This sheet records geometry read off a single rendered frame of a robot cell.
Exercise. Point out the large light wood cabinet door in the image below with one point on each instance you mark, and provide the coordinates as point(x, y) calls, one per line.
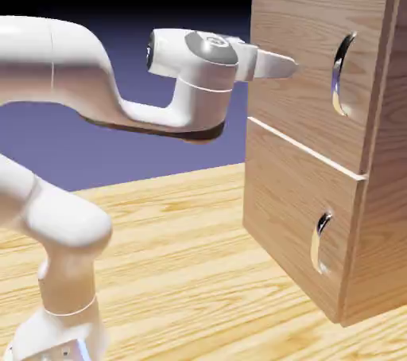
point(295, 33)

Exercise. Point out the small light wood cabinet door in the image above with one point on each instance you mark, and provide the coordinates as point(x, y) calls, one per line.
point(286, 208)

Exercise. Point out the light wood cabinet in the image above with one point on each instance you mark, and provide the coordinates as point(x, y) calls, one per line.
point(386, 176)

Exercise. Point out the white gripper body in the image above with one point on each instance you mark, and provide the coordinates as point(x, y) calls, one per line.
point(273, 65)

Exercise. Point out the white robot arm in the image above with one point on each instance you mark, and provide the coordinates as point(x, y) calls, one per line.
point(79, 59)

